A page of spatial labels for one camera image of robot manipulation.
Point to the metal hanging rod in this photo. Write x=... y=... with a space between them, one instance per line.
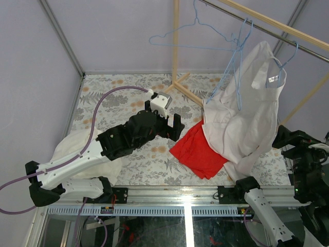
x=267 y=29

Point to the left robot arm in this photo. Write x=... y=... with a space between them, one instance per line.
x=52 y=181

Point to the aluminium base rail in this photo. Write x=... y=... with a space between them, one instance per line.
x=156 y=201

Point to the blue wire hanger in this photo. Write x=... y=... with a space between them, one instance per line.
x=276 y=75
x=244 y=34
x=196 y=34
x=229 y=68

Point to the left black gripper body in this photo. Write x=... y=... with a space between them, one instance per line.
x=163 y=125

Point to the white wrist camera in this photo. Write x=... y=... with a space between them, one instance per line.
x=159 y=102
x=323 y=146

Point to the white button shirt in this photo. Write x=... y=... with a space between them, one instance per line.
x=243 y=136

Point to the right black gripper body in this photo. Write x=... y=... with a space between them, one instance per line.
x=303 y=157

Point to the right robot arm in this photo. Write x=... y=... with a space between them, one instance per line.
x=309 y=191

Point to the cream white garment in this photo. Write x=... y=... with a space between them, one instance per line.
x=76 y=141

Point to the wooden rack frame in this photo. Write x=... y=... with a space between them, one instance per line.
x=283 y=27

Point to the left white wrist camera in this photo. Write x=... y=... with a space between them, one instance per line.
x=159 y=102

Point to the red shirt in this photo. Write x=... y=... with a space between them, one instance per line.
x=194 y=152

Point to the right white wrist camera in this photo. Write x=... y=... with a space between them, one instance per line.
x=323 y=146

